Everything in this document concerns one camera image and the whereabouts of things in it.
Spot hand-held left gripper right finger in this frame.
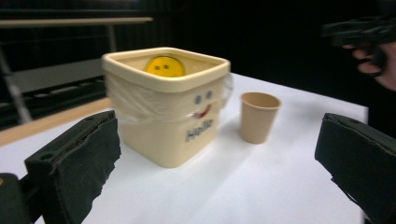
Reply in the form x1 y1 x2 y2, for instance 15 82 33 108
314 112 396 224

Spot yellow smiley face sticker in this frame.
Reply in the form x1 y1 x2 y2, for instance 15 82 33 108
144 55 187 77

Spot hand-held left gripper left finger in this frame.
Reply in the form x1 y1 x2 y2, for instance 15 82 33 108
23 109 121 224

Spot metal frame table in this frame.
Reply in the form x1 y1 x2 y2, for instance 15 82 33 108
0 16 155 125

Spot beige paper cup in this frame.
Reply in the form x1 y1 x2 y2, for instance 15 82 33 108
239 91 283 145

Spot clear plastic bin liner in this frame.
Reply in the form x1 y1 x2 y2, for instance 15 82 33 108
105 72 233 123

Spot cream square trash bin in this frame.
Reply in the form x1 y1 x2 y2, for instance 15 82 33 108
101 47 232 169

